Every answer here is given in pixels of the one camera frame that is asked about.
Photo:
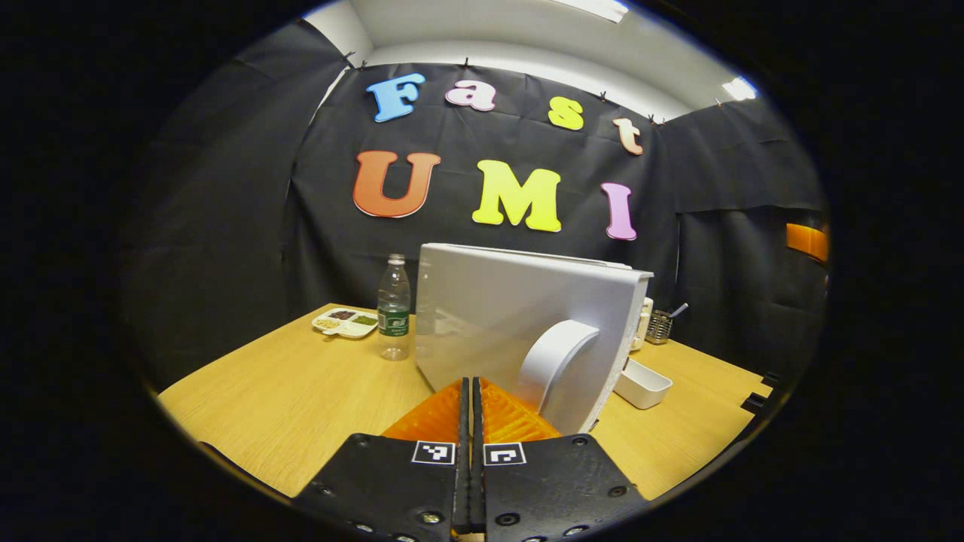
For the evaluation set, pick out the clear plastic water bottle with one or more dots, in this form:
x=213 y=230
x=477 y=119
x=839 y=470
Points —
x=393 y=324

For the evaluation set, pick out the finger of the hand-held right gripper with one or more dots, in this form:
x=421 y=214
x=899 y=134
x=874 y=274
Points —
x=806 y=241

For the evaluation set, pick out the white divided snack plate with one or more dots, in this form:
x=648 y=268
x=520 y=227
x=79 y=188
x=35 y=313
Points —
x=343 y=327

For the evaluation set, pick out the long ceiling light panel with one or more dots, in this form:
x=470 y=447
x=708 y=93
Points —
x=602 y=9

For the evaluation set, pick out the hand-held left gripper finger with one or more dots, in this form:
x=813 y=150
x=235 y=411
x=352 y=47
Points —
x=462 y=467
x=479 y=467

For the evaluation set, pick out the small ceiling light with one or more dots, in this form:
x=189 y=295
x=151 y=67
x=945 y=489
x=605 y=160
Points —
x=739 y=89

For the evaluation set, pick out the white microwave oven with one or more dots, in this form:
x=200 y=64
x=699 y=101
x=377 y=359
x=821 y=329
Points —
x=489 y=316

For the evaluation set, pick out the white ribbed plastic tray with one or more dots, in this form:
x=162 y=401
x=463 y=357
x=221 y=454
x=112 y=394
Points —
x=640 y=388

